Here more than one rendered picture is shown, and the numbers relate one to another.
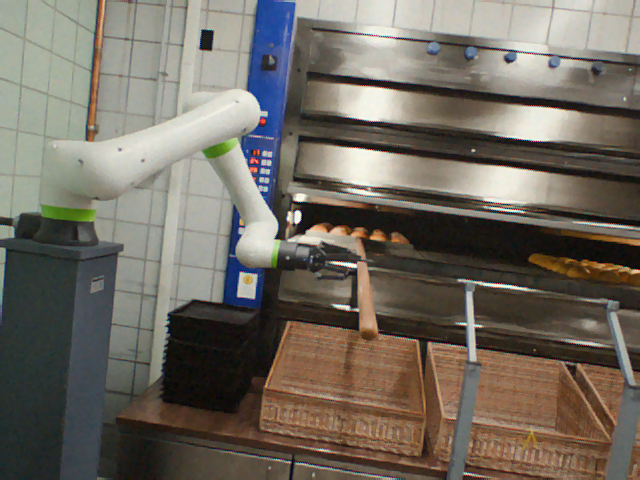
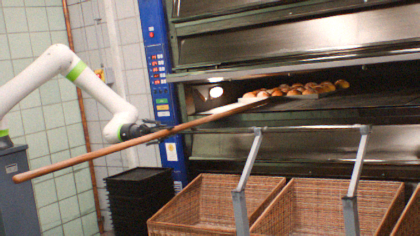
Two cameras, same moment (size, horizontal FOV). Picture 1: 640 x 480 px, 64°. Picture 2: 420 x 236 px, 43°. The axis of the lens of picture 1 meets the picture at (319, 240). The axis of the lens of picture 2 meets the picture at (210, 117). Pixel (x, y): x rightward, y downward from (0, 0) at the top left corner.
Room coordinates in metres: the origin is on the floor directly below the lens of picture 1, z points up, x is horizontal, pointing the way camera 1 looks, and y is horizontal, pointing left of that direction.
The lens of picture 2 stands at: (-0.28, -1.66, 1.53)
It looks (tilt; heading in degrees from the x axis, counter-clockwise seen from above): 7 degrees down; 34
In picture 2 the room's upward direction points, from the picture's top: 8 degrees counter-clockwise
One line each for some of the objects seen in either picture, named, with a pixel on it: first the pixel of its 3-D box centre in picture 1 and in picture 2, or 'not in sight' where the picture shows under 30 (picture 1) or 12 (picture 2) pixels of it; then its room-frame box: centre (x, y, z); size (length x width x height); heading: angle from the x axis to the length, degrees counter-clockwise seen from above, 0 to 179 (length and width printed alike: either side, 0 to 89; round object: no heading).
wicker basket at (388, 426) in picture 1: (346, 380); (218, 213); (1.89, -0.17, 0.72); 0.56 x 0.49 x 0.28; 85
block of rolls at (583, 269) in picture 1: (595, 269); not in sight; (2.52, -1.37, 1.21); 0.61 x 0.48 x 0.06; 176
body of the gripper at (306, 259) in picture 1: (311, 259); (142, 132); (1.63, 0.02, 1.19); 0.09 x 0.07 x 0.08; 87
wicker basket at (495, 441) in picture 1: (505, 405); (327, 223); (1.85, -0.76, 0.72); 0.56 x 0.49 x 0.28; 87
